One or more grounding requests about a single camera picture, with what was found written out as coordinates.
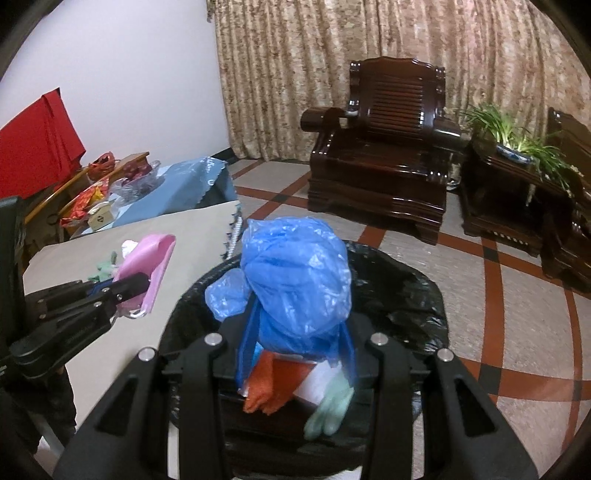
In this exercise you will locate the pink plastic pouch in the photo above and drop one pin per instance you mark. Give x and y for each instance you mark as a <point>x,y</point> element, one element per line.
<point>147,263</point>

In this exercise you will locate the red plastic bag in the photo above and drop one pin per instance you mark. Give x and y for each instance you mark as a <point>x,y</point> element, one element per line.
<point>101,165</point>

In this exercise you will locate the white printed cardboard box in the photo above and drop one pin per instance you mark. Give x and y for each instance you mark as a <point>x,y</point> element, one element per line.
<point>314,381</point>

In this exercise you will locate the yellowish tissue box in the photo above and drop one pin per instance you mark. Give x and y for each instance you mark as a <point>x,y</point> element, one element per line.
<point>101,219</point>

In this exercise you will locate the glass bowl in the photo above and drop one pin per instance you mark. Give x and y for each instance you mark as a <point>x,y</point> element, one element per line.
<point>138,184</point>

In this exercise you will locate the beige patterned curtain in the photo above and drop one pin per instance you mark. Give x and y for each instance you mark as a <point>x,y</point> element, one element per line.
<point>300,83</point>

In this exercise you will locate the green potted plant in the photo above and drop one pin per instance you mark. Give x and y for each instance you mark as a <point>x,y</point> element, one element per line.
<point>503,124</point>

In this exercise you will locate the blue plastic bag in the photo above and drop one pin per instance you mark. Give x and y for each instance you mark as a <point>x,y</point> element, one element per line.
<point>295,277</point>

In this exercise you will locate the blue tablecloth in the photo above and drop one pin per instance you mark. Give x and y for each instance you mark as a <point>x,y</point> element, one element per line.
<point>184,189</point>

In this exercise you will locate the red cloth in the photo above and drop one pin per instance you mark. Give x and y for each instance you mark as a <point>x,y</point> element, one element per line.
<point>32,147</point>

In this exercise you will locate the green rubber glove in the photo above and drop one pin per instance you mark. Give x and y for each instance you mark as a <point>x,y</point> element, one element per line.
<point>330,406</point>
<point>105,267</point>

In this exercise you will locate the dark wooden armchair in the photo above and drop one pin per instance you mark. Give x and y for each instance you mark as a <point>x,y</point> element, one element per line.
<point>383,175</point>
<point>572,230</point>

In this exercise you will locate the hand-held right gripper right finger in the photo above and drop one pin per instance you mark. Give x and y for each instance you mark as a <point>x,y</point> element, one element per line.
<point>348,355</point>

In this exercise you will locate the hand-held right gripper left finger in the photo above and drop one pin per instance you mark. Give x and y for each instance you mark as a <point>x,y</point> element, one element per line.
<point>247,341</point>

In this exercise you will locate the red snack packet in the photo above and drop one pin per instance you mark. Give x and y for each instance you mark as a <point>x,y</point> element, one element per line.
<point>83,203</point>

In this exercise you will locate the bin with black bag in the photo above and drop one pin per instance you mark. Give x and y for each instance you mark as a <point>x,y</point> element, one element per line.
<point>392,286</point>

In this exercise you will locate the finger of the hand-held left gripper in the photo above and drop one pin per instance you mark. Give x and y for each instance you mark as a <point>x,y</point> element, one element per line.
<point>131,286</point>
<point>69,290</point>

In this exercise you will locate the orange foam net sleeve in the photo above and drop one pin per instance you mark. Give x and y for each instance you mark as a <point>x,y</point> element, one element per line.
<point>265,387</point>

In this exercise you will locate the dark wooden side table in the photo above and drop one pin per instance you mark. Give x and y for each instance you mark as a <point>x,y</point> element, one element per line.
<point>503,198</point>

